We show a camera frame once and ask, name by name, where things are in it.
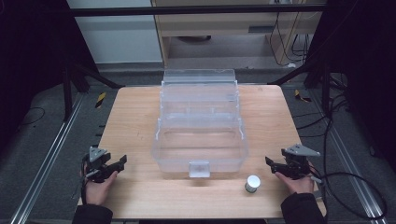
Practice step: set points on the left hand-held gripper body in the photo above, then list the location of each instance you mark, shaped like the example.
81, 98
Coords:
97, 164

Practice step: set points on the person's left hand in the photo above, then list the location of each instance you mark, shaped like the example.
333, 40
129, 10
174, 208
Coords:
99, 190

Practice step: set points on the person's right hand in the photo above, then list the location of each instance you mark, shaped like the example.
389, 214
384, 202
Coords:
297, 185

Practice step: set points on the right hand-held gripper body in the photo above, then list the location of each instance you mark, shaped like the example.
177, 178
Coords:
296, 161

